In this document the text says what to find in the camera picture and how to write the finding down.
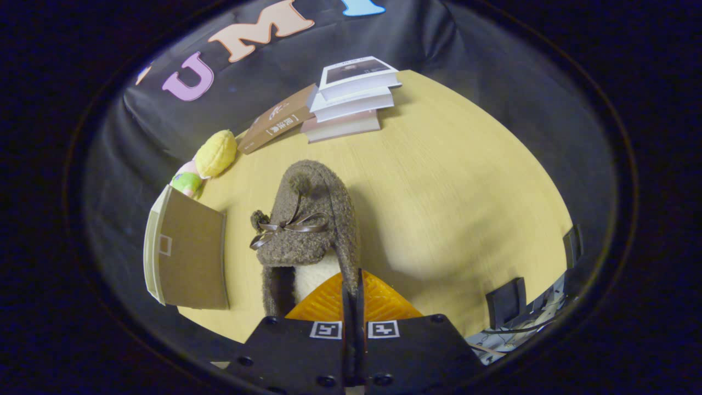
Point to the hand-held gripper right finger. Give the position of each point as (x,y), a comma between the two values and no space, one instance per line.
(362,351)

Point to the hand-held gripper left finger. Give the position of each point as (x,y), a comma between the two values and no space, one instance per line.
(347,351)

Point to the brown fuzzy shoe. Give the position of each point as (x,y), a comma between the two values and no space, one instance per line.
(312,219)

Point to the beige fabric storage box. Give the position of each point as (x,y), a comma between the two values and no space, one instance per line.
(192,252)

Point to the black table clamp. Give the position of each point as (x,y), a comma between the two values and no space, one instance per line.
(505,302)
(572,247)

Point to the pinkish brown book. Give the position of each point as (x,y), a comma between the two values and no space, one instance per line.
(343,127)

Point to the pink star plush toy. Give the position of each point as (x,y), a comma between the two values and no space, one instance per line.
(186,181)

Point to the yellow round plush toy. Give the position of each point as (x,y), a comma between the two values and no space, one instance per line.
(215,153)

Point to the white portrait cover book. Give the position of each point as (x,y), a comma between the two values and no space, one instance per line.
(356,74)

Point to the black backdrop cloth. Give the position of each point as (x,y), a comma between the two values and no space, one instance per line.
(493,82)

